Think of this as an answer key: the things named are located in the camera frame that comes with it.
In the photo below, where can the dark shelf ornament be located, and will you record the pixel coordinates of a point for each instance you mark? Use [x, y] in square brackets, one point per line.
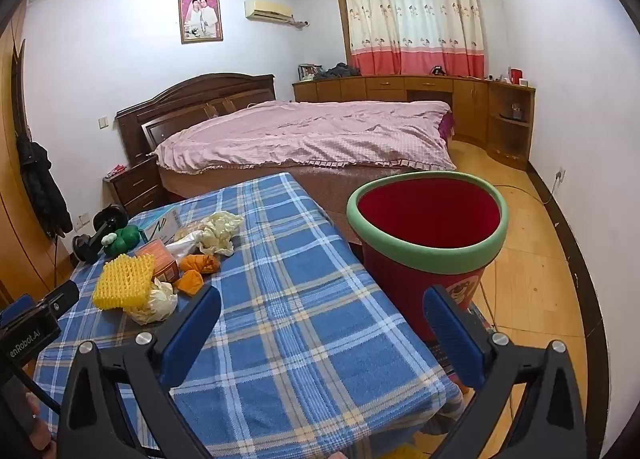
[514, 112]

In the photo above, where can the small photo frame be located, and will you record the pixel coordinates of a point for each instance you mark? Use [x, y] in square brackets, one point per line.
[310, 72]

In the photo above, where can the black jacket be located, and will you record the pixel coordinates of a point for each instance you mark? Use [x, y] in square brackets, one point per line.
[42, 189]

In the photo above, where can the yellow foam net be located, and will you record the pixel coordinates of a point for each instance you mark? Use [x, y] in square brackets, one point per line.
[122, 284]

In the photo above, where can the dark wooden bed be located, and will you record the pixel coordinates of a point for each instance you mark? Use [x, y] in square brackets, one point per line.
[200, 94]

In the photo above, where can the orange carton box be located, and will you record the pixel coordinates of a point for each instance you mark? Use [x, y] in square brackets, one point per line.
[160, 259]

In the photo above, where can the small black object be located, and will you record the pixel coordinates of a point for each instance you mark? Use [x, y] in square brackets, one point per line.
[439, 70]

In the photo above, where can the dark wooden nightstand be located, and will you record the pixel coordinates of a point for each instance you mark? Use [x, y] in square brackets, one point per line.
[135, 186]

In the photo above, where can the red bin with green rim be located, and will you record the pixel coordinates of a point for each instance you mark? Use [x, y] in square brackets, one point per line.
[400, 284]

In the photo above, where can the red box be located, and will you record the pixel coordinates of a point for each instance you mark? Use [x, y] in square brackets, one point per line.
[515, 75]

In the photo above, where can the blue plaid tablecloth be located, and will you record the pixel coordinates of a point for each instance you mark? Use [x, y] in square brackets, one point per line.
[300, 314]

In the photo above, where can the framed wall photo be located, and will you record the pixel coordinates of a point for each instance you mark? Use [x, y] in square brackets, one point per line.
[200, 18]

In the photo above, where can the wooden corner shelf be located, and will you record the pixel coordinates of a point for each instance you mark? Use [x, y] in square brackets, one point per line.
[500, 139]

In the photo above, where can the green plush toy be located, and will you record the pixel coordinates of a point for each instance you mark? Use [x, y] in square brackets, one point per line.
[127, 236]

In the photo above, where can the pink quilt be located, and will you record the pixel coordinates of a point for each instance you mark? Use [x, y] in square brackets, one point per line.
[310, 139]

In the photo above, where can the person's left hand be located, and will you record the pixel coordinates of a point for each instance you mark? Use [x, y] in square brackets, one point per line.
[37, 431]

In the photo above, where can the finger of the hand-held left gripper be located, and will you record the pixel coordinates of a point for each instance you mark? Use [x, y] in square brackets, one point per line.
[60, 299]

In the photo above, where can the white and teal carton box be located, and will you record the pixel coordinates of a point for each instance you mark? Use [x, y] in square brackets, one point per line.
[160, 226]

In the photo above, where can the wall air conditioner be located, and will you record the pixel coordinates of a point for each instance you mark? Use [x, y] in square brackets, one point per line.
[267, 10]

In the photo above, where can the floral curtain with red hem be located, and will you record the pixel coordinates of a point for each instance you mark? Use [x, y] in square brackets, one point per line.
[415, 14]

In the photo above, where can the wall socket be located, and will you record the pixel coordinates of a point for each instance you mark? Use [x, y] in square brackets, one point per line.
[559, 176]
[83, 221]

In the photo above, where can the long wooden cabinet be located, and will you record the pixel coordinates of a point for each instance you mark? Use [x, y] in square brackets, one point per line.
[390, 85]

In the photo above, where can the dark clothes pile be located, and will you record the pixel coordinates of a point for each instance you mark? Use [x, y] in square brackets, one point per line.
[340, 70]

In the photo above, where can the small red items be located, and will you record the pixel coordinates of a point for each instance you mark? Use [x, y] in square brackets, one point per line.
[117, 169]

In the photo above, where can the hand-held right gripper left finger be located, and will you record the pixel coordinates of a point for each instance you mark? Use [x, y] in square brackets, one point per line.
[192, 334]

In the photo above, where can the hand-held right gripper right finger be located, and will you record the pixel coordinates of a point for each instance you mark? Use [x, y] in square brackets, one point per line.
[450, 334]

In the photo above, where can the wooden wardrobe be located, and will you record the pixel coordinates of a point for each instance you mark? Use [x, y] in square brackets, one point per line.
[10, 189]

